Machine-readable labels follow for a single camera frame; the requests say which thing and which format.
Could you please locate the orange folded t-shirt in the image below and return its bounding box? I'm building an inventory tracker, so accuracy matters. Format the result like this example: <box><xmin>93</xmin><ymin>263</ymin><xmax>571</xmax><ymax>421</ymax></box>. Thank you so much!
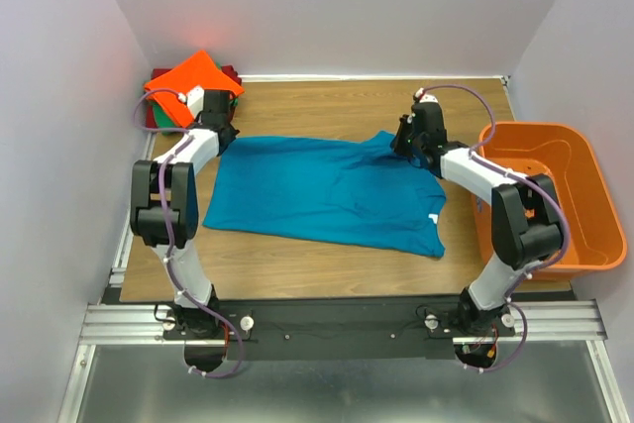
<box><xmin>144</xmin><ymin>51</ymin><xmax>245</xmax><ymax>128</ymax></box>

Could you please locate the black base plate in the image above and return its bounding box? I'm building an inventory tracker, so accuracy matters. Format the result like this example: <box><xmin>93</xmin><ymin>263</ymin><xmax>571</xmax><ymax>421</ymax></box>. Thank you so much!
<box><xmin>162</xmin><ymin>293</ymin><xmax>516</xmax><ymax>363</ymax></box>

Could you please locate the purple cable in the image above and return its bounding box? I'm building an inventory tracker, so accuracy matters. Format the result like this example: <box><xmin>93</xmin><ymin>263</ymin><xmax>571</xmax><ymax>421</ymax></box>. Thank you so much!
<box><xmin>131</xmin><ymin>87</ymin><xmax>245</xmax><ymax>379</ymax></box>
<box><xmin>420</xmin><ymin>84</ymin><xmax>571</xmax><ymax>374</ymax></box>

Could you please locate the green folded t-shirt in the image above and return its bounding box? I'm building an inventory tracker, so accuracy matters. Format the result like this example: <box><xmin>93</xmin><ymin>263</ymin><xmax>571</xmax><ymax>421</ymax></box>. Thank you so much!
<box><xmin>151</xmin><ymin>61</ymin><xmax>240</xmax><ymax>130</ymax></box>

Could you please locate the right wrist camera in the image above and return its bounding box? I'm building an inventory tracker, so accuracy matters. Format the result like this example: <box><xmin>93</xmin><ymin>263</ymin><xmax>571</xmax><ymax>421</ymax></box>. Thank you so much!
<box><xmin>413</xmin><ymin>88</ymin><xmax>438</xmax><ymax>104</ymax></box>

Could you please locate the blue t-shirt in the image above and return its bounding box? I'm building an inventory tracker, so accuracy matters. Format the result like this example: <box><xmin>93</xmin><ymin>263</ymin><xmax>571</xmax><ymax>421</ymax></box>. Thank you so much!
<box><xmin>202</xmin><ymin>131</ymin><xmax>446</xmax><ymax>258</ymax></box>

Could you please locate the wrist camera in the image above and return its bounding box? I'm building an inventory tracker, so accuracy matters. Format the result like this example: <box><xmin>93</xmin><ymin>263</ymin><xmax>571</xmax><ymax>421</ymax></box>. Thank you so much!
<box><xmin>413</xmin><ymin>88</ymin><xmax>438</xmax><ymax>104</ymax></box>
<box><xmin>178</xmin><ymin>86</ymin><xmax>205</xmax><ymax>115</ymax></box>

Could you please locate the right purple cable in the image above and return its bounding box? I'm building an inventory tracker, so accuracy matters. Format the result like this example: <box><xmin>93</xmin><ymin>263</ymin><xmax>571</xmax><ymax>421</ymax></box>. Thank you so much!
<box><xmin>420</xmin><ymin>84</ymin><xmax>571</xmax><ymax>374</ymax></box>

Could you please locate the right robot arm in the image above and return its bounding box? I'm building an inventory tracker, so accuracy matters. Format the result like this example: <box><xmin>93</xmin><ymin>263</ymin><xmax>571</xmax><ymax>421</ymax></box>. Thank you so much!
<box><xmin>390</xmin><ymin>88</ymin><xmax>571</xmax><ymax>333</ymax></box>

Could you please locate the orange plastic basket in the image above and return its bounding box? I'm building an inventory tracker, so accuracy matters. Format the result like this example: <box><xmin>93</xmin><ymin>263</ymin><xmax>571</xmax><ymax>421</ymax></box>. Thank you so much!
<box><xmin>478</xmin><ymin>122</ymin><xmax>627</xmax><ymax>281</ymax></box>

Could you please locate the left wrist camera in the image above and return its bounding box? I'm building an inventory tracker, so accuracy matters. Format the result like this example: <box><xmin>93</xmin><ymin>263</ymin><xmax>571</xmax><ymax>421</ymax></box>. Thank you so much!
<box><xmin>178</xmin><ymin>86</ymin><xmax>205</xmax><ymax>115</ymax></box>

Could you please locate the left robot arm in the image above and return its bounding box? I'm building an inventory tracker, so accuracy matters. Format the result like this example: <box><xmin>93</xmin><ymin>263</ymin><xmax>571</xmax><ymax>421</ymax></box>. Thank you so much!
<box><xmin>130</xmin><ymin>86</ymin><xmax>239</xmax><ymax>339</ymax></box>

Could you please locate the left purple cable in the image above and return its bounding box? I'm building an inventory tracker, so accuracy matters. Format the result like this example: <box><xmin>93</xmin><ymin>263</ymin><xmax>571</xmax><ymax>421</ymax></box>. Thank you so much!
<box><xmin>131</xmin><ymin>87</ymin><xmax>245</xmax><ymax>379</ymax></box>

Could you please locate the dark red folded t-shirt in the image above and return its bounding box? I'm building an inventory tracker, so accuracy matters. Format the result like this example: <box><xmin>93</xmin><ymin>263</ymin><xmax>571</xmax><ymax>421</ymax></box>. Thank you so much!
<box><xmin>144</xmin><ymin>63</ymin><xmax>243</xmax><ymax>130</ymax></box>

